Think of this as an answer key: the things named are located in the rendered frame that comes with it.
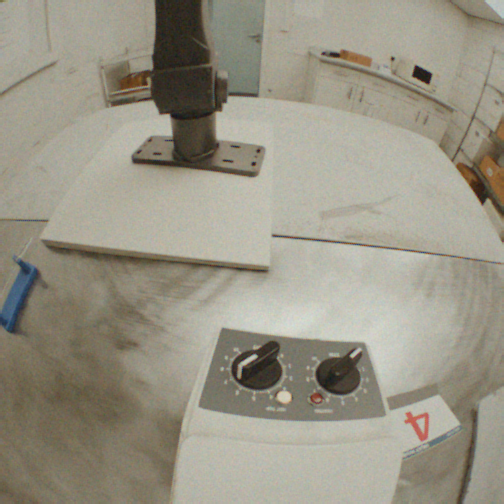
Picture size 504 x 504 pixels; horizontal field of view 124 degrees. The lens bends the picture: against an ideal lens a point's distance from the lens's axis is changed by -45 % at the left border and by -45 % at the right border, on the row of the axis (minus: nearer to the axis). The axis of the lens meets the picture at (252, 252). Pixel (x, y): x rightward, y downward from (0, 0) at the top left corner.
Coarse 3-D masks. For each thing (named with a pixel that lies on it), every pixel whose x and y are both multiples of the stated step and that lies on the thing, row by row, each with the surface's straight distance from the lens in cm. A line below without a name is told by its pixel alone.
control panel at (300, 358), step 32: (224, 352) 17; (288, 352) 18; (320, 352) 18; (224, 384) 15; (288, 384) 16; (320, 384) 16; (256, 416) 14; (288, 416) 15; (320, 416) 15; (352, 416) 16
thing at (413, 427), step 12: (420, 408) 26; (432, 408) 27; (444, 408) 28; (396, 420) 24; (408, 420) 25; (420, 420) 25; (432, 420) 26; (444, 420) 27; (396, 432) 23; (408, 432) 24; (420, 432) 24; (432, 432) 25; (444, 432) 26; (408, 444) 23; (420, 444) 24
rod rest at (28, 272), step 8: (16, 256) 36; (24, 264) 35; (24, 272) 37; (32, 272) 35; (16, 280) 37; (24, 280) 36; (32, 280) 36; (16, 288) 37; (24, 288) 35; (8, 296) 38; (16, 296) 36; (24, 296) 35; (8, 304) 37; (16, 304) 35; (8, 312) 36; (16, 312) 35; (0, 320) 35; (8, 320) 36; (8, 328) 35
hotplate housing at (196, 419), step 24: (216, 336) 18; (288, 336) 19; (192, 408) 15; (192, 432) 14; (216, 432) 14; (240, 432) 14; (264, 432) 14; (288, 432) 14; (312, 432) 15; (336, 432) 15; (360, 432) 16; (384, 432) 17
